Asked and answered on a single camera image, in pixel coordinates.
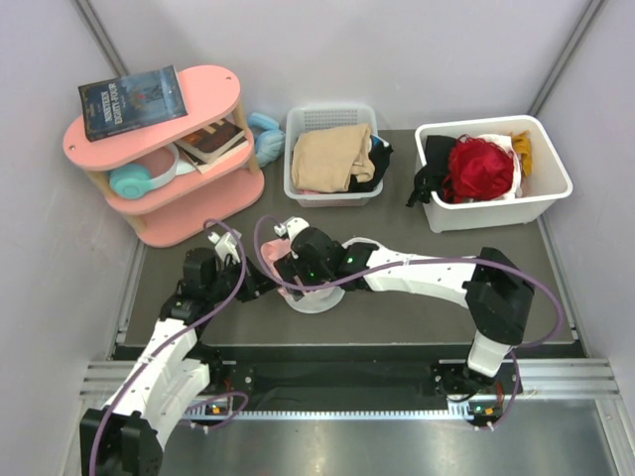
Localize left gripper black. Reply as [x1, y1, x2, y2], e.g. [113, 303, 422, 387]
[206, 254, 281, 303]

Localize pink bra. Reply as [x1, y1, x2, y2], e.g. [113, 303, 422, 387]
[260, 238, 291, 279]

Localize pink white mesh laundry bag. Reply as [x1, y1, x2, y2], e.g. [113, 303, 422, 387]
[278, 287, 345, 314]

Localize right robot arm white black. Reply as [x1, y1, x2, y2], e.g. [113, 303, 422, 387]
[264, 218, 535, 394]

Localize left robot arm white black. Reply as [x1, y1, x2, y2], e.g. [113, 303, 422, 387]
[79, 248, 276, 475]

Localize black bra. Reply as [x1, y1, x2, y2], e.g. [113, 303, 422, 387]
[406, 135, 457, 207]

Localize red lace bra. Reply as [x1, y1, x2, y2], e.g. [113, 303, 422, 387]
[443, 135, 515, 203]

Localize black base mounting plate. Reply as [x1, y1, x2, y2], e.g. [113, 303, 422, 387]
[197, 342, 517, 412]

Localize beige folded garment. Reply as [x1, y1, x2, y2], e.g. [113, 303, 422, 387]
[292, 124, 374, 192]

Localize grey perforated plastic basket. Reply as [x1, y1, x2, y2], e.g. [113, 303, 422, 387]
[283, 102, 383, 208]

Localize light blue headphones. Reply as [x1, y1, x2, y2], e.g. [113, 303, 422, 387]
[247, 112, 286, 168]

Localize black garment in basket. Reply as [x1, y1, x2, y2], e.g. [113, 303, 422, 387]
[347, 135, 394, 193]

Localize pink three-tier shelf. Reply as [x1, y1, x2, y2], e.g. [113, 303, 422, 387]
[63, 65, 265, 248]

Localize brown book on shelf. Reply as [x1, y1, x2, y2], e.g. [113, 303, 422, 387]
[176, 119, 249, 174]

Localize teal white headphones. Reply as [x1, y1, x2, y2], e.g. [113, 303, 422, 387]
[108, 144, 196, 199]

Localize white garment in bin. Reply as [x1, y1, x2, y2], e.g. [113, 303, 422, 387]
[479, 134, 524, 201]

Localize dark blue hardcover book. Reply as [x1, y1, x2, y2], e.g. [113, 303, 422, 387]
[78, 65, 188, 142]

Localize mustard yellow garment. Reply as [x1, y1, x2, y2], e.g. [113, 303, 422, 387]
[510, 130, 533, 179]

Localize white plastic bin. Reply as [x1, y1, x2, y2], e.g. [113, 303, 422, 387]
[415, 115, 573, 233]

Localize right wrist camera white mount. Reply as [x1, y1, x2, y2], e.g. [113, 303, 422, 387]
[273, 217, 310, 241]

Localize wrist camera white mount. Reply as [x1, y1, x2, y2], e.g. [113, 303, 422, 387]
[273, 217, 310, 241]
[207, 230, 241, 263]

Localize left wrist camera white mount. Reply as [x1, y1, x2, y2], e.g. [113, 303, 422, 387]
[207, 230, 241, 263]

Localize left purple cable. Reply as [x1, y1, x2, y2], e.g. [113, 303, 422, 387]
[86, 217, 249, 476]

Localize purple cable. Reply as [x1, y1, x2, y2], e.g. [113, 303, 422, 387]
[253, 213, 565, 428]
[86, 217, 249, 476]

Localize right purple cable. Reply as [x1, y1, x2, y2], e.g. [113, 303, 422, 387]
[253, 213, 565, 428]

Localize aluminium rail with cable duct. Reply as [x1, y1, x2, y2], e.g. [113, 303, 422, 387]
[79, 358, 619, 420]

